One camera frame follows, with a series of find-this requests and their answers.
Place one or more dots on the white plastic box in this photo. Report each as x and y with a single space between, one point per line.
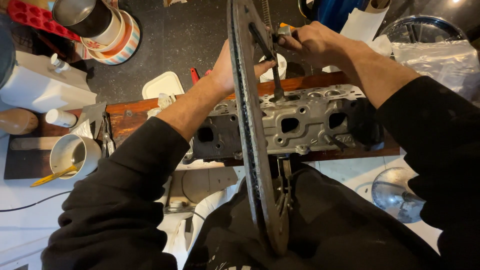
41 90

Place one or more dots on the large metal valve spring compressor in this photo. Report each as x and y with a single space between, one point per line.
255 150

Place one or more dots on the person's right hand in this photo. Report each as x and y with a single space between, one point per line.
322 45

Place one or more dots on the steel cooking pot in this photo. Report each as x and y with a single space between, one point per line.
80 15

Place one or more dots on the brown wooden bench plank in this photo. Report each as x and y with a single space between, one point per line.
127 116

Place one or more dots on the white cup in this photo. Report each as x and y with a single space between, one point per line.
80 150

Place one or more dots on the small white nozzle bottle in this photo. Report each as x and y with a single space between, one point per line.
59 63

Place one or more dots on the grey aluminium cylinder head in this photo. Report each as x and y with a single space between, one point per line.
300 123

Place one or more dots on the clear plastic bag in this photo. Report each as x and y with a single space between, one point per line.
442 63

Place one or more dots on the crumpled clear plastic wrap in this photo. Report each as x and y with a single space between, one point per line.
163 103

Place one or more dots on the white paper sheet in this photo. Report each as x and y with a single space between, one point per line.
358 24

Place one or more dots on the person's black hoodie body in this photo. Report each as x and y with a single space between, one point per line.
337 225

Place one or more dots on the striped pastel bowl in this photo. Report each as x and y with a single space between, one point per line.
125 50

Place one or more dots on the person's left hand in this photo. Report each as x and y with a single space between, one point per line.
222 73

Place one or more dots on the blue container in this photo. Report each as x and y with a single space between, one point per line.
337 9

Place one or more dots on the white flower print bowl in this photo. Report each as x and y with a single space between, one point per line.
110 35

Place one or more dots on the red silicone mould tray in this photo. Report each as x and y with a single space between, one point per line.
33 17

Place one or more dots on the shiny chrome bowl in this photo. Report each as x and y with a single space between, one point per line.
393 193

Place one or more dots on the white plastic container lid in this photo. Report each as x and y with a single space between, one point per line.
163 85

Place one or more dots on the brown cardboard tube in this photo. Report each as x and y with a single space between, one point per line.
378 5

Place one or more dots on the white cylindrical tub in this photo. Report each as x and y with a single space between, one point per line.
281 67

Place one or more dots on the chrome wheel rim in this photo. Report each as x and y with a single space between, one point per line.
420 30

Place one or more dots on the grey sheet of sandpaper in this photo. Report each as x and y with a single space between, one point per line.
92 116

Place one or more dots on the grey metal pliers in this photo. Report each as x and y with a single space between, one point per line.
108 135

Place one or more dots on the white plastic bottle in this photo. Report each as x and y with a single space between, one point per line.
60 118

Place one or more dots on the person's right fingers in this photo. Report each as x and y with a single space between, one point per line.
290 41

